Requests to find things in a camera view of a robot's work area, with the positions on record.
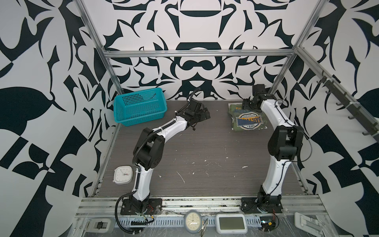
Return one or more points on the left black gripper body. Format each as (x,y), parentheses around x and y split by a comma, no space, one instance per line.
(201,116)

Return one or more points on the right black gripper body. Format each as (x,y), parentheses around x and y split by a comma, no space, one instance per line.
(249,105)

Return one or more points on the green tank top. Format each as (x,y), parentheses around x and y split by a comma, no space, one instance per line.
(247,120)

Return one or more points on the white tank top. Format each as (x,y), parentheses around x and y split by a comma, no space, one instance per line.
(231,107)

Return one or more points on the teal plastic basket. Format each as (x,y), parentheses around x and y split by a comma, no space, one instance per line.
(139,107)

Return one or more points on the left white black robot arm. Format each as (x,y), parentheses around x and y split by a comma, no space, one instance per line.
(148,151)

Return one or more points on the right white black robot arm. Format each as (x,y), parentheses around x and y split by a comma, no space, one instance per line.
(284,145)

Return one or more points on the small white square clock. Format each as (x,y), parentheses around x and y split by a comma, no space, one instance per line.
(123,175)

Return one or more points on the round analog clock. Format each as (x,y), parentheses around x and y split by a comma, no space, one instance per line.
(193,222)

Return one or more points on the white digital display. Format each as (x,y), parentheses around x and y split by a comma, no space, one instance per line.
(231,223)

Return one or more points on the small green circuit board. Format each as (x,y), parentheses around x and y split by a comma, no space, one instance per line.
(269,223)

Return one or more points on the white plastic stand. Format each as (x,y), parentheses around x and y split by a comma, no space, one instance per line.
(307,224)

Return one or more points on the horizontal aluminium frame bar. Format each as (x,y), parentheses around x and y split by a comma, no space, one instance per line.
(198,53)

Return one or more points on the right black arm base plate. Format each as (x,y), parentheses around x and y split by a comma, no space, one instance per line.
(271,204)

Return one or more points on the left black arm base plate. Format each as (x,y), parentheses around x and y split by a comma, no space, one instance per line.
(149,206)

